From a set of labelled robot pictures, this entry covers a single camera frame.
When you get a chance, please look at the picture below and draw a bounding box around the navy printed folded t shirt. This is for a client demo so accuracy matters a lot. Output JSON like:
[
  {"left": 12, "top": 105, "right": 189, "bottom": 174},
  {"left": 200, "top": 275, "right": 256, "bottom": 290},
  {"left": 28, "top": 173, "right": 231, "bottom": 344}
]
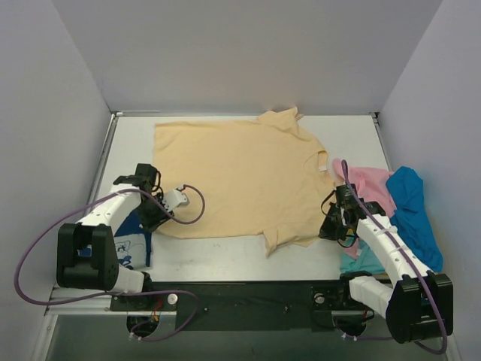
[{"left": 114, "top": 211, "right": 153, "bottom": 270}]

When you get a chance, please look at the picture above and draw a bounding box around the pink t shirt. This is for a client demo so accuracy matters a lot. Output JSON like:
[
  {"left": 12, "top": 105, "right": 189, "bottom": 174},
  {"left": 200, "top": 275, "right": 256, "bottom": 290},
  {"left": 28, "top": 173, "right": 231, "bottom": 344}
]
[{"left": 332, "top": 159, "right": 396, "bottom": 261}]

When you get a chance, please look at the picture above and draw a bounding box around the bright blue t shirt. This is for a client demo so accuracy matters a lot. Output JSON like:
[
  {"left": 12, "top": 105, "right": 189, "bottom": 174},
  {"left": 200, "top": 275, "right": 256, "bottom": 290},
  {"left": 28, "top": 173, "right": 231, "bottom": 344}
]
[{"left": 386, "top": 166, "right": 443, "bottom": 272}]

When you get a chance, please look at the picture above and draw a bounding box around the teal t shirt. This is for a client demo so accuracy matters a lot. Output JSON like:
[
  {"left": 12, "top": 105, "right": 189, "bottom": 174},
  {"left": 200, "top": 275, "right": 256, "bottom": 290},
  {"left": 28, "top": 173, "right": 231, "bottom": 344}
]
[{"left": 340, "top": 240, "right": 385, "bottom": 275}]

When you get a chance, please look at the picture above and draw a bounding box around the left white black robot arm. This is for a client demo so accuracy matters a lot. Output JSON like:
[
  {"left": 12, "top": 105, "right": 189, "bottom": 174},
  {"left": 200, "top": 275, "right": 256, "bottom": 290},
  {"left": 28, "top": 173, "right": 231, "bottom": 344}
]
[{"left": 56, "top": 163, "right": 172, "bottom": 310}]

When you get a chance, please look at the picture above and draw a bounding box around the beige t shirt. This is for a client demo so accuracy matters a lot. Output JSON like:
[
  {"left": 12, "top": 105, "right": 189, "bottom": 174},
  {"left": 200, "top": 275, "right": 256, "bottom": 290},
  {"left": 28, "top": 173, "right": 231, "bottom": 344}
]
[{"left": 153, "top": 108, "right": 334, "bottom": 253}]

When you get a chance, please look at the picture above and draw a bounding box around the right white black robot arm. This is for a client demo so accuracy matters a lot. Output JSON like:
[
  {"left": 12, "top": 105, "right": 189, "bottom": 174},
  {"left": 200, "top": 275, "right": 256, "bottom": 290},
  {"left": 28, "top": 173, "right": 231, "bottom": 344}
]
[{"left": 319, "top": 184, "right": 454, "bottom": 344}]

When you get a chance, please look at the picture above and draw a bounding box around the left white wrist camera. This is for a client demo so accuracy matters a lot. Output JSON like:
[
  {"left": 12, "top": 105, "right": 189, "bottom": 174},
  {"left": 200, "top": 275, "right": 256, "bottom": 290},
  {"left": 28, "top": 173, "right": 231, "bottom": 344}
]
[{"left": 162, "top": 184, "right": 190, "bottom": 212}]

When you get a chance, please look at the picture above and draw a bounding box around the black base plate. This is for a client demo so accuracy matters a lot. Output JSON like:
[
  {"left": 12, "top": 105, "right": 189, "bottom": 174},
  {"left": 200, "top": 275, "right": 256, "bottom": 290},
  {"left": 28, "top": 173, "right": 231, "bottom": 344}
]
[{"left": 110, "top": 280, "right": 375, "bottom": 334}]

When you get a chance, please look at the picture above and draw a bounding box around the aluminium front rail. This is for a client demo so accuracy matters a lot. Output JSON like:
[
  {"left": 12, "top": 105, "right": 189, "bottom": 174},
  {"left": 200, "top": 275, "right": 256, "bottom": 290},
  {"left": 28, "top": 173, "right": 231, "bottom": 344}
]
[{"left": 44, "top": 281, "right": 451, "bottom": 317}]

